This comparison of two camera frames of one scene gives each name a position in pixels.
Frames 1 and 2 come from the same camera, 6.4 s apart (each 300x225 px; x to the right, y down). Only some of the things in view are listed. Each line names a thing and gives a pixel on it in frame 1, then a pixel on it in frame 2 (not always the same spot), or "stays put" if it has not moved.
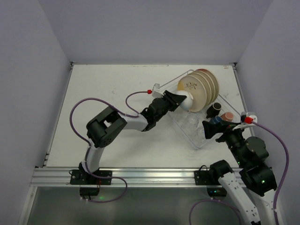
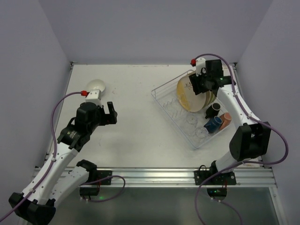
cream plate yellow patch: [193, 85] stays put
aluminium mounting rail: [122, 177] stays put
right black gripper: [223, 127] to [198, 82]
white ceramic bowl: [187, 103] to [96, 84]
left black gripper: [168, 101] to [106, 116]
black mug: [213, 110] stays put
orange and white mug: [228, 116] stays put
